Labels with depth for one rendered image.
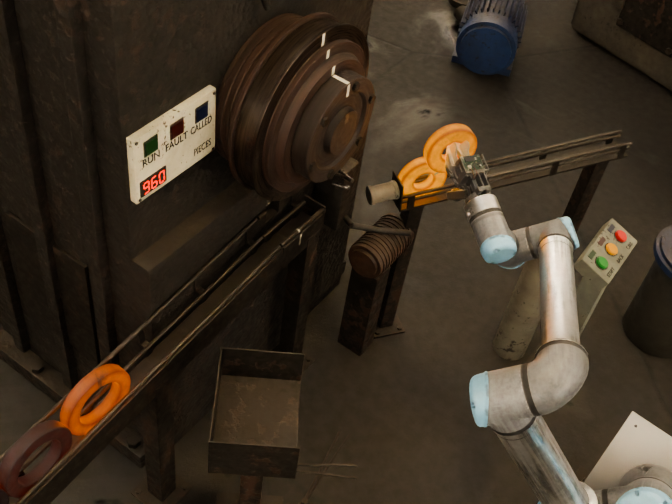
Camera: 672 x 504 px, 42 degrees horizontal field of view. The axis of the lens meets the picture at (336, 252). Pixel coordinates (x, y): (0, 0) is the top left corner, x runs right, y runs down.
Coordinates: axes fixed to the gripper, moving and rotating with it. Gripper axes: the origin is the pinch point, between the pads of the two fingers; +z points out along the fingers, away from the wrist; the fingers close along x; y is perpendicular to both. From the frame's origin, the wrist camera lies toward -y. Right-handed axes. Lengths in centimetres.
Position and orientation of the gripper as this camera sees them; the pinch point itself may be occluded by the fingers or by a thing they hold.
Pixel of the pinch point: (451, 143)
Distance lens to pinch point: 245.1
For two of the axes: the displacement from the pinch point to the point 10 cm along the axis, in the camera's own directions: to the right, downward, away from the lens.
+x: -9.4, 1.6, -3.1
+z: -2.8, -8.8, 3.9
